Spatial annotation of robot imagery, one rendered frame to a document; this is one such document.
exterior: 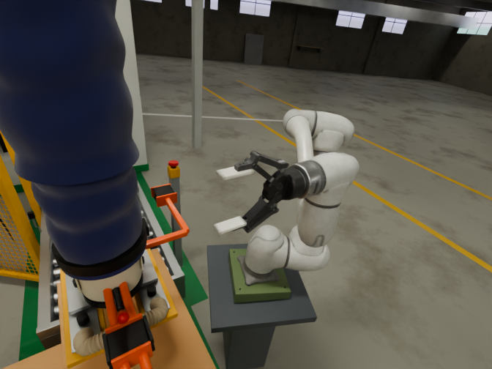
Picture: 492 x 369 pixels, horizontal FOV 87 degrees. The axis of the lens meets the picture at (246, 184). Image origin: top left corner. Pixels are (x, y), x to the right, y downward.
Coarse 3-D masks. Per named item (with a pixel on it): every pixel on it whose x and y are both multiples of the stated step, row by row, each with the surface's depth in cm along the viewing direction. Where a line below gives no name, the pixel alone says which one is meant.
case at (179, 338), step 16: (160, 256) 120; (160, 272) 112; (176, 288) 107; (176, 304) 101; (176, 320) 96; (192, 320) 96; (160, 336) 90; (176, 336) 91; (192, 336) 91; (64, 352) 83; (160, 352) 86; (176, 352) 86; (192, 352) 87; (208, 352) 88; (64, 368) 79; (80, 368) 80; (96, 368) 80; (160, 368) 82; (176, 368) 82; (192, 368) 83; (208, 368) 83
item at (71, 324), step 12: (60, 276) 86; (72, 288) 82; (84, 312) 76; (96, 312) 77; (72, 324) 73; (84, 324) 73; (96, 324) 74; (72, 336) 70; (72, 348) 68; (72, 360) 66; (84, 360) 68
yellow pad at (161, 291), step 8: (144, 256) 96; (152, 256) 97; (152, 264) 93; (160, 280) 89; (144, 288) 85; (152, 288) 82; (160, 288) 85; (136, 296) 83; (144, 296) 83; (152, 296) 82; (160, 296) 83; (168, 296) 84; (136, 304) 82; (144, 304) 80; (168, 304) 81; (144, 312) 79; (168, 312) 80; (176, 312) 80; (168, 320) 79; (152, 328) 76
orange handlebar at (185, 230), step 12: (168, 204) 105; (180, 216) 99; (156, 240) 88; (168, 240) 90; (108, 288) 71; (120, 288) 72; (108, 300) 68; (132, 300) 70; (108, 312) 66; (132, 312) 66; (144, 360) 57
